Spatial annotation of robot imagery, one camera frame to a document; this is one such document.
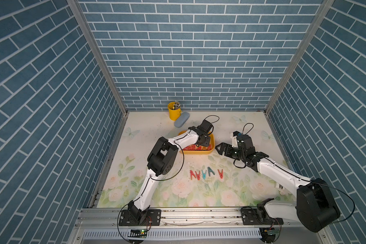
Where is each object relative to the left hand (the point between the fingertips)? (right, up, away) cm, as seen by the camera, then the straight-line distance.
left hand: (208, 142), depth 100 cm
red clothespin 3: (+6, -17, -12) cm, 22 cm away
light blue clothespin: (-3, -18, -12) cm, 21 cm away
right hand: (+7, -2, -13) cm, 15 cm away
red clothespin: (-7, -18, -13) cm, 23 cm away
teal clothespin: (0, -15, -11) cm, 19 cm away
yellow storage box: (-9, -4, -2) cm, 10 cm away
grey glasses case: (-18, +16, +14) cm, 28 cm away
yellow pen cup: (-23, +22, +7) cm, 33 cm away
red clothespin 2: (-11, -17, -12) cm, 23 cm away
